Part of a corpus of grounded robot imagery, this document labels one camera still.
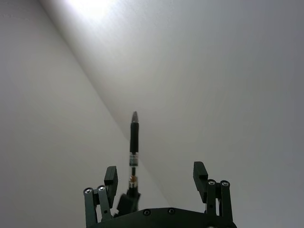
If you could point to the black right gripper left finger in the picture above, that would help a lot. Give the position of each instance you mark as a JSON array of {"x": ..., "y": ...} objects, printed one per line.
[{"x": 110, "y": 183}]

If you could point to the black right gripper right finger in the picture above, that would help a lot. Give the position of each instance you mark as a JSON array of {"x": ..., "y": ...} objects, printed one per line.
[{"x": 200, "y": 180}]

